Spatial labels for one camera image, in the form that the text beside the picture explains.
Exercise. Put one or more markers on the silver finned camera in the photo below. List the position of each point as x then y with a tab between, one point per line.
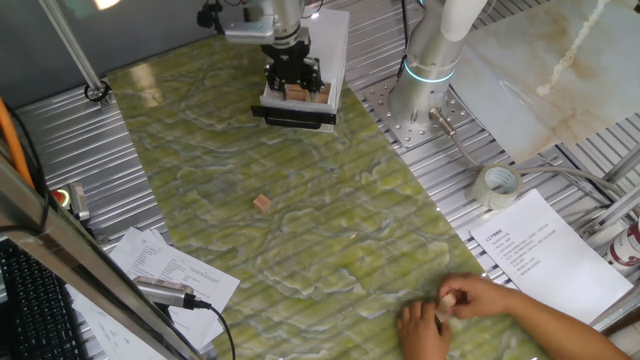
160	291

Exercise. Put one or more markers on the green marble pattern mat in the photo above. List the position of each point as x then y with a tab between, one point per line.
325	225

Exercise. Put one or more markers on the white drawer cabinet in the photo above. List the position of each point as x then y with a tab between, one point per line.
330	45

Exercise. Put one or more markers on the red and white can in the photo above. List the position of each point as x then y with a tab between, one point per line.
627	247

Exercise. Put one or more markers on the clear tape roll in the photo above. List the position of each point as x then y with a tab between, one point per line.
482	192

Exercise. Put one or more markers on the emergency stop button box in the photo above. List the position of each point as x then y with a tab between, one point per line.
77	200

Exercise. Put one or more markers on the person's right hand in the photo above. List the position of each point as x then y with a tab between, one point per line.
480	297

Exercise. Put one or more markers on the beige marble board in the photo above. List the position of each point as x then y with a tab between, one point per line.
550	75

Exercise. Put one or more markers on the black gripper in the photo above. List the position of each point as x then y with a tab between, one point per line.
290	57

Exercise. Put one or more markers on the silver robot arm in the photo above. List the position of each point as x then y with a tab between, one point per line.
430	75

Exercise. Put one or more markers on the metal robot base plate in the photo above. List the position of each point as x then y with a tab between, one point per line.
385	115

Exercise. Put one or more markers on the black keyboard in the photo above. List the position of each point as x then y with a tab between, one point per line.
35	310

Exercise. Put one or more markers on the person's right forearm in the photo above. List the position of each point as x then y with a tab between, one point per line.
565	335

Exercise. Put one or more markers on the aluminium frame bar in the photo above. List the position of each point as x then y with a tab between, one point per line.
615	210
75	250
617	310
622	165

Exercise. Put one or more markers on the aluminium pole with base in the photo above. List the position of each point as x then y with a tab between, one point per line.
75	47

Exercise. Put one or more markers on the white instruction sheet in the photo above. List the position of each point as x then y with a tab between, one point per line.
550	260

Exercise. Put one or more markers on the person's left hand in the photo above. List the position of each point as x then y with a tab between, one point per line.
422	335

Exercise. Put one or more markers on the grey wrist mount block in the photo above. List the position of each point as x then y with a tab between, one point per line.
250	32

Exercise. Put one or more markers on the printed paper sheet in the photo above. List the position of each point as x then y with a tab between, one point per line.
105	330
190	280

